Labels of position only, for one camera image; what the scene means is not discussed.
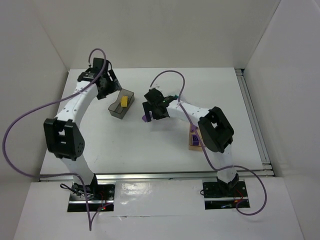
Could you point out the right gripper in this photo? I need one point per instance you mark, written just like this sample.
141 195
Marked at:
151 110

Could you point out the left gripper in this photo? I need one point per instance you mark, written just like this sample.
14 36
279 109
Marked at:
111 81

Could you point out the purple curved lego brick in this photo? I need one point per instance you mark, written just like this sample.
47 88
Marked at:
144 118

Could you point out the yellow long lego plate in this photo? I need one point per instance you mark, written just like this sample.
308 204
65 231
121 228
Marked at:
124 101

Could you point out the purple square lego brick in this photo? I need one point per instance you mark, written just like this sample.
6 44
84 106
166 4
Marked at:
195 140

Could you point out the purple lego brick with hole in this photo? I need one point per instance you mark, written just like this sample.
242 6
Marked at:
193 128

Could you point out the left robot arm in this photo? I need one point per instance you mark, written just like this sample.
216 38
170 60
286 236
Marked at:
62 133

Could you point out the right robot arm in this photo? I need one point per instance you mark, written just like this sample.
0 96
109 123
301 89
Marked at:
214 131

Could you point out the dark smoky plastic container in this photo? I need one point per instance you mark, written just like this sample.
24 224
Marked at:
120 107

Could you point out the aluminium front rail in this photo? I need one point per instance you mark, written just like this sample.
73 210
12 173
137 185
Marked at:
155 176

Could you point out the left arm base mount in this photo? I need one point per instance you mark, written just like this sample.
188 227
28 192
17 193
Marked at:
102 200

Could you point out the aluminium side rail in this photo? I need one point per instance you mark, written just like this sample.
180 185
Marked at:
267 168

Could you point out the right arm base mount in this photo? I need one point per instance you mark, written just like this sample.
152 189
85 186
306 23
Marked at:
215 199

